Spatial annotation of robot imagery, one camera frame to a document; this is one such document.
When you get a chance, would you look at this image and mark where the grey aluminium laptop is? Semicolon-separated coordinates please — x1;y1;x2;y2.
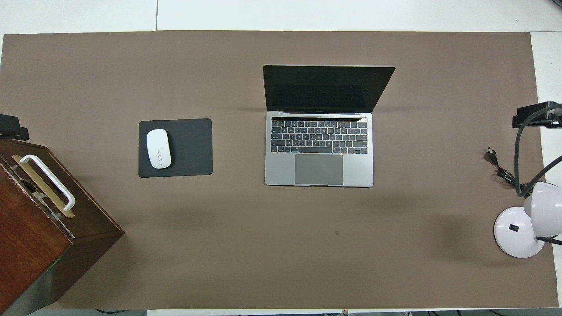
263;65;396;188

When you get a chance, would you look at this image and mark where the gold plate on box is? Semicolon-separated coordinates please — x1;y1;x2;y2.
12;154;75;219

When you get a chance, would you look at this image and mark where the white desk lamp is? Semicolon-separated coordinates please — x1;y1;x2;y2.
494;181;562;259

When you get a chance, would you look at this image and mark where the dark brown wooden box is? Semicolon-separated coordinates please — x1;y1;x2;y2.
0;137;125;316

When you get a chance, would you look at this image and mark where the white computer mouse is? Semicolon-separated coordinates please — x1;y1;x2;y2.
146;128;172;169

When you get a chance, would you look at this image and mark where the black mouse pad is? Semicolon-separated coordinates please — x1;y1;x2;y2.
138;118;213;179

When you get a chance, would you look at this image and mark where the brown table mat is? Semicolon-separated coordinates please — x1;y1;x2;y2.
0;30;559;310

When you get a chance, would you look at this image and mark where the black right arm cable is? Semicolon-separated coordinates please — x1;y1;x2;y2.
514;115;562;197

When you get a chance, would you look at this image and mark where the white box handle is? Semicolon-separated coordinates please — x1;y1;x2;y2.
20;154;76;212

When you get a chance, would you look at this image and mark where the black lamp power cable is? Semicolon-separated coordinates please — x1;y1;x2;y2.
486;147;527;196

